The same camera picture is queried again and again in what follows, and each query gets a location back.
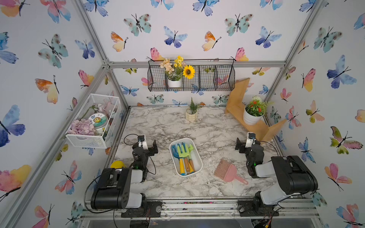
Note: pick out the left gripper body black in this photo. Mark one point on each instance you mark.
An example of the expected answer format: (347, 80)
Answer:
(149, 147)

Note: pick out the pink hand brush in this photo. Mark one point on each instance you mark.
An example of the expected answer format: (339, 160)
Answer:
(228, 172)

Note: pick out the dark blue rake yellow handle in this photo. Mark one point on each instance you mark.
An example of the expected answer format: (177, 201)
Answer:
(180, 170)

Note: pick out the purple artificial flowers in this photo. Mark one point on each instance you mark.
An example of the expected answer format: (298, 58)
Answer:
(82, 127)

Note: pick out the round tin in basket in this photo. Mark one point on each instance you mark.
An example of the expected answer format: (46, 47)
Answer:
(99, 120)

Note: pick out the small woven pot plant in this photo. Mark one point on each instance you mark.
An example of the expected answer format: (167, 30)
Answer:
(192, 111)

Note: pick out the green rake wooden handle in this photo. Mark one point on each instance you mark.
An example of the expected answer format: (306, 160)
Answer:
(184, 156)

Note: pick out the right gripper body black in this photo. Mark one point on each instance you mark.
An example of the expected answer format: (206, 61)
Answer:
(243, 147)

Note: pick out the wooden zigzag shelf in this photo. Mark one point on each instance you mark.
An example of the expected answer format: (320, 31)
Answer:
(235, 107)

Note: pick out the white mesh wall basket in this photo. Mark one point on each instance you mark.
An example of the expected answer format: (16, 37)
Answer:
(95, 103)

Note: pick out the white pot yellow flowers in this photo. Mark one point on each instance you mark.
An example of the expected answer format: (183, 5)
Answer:
(176, 71)

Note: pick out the yellow round container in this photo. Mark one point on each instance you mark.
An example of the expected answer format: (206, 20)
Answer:
(118, 165)

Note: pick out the white pot red flowers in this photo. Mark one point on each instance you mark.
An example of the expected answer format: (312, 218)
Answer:
(254, 111)

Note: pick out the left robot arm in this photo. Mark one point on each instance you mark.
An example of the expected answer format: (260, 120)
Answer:
(113, 185)

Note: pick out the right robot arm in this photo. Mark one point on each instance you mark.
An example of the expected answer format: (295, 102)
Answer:
(293, 178)

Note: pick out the green fork wooden handle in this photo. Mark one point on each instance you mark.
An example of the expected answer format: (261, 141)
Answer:
(191, 164)

